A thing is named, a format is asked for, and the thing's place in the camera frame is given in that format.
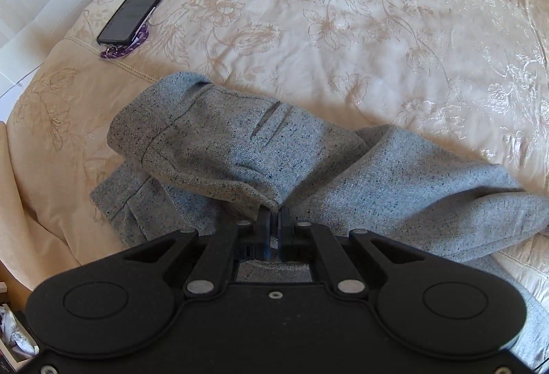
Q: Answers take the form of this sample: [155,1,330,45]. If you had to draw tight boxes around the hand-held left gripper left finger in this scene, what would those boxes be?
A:
[122,206,274,298]

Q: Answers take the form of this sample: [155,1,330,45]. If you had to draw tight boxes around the purple phone strap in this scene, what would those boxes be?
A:
[100,20,152,60]

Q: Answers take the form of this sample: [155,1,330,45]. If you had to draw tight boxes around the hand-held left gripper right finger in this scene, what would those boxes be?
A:
[278,206,425,299]

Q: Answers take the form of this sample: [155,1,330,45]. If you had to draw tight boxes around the box with crumpled paper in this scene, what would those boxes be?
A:
[0,302,38,361]

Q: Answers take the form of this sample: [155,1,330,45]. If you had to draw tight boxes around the cream floral bedspread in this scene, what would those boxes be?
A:
[0,0,549,302]

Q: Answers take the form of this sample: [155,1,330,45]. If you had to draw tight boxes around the grey speckled pants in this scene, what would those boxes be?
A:
[90,72,549,367]

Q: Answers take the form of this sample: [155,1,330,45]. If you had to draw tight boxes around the black smartphone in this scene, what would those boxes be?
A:
[96,0,177,47]

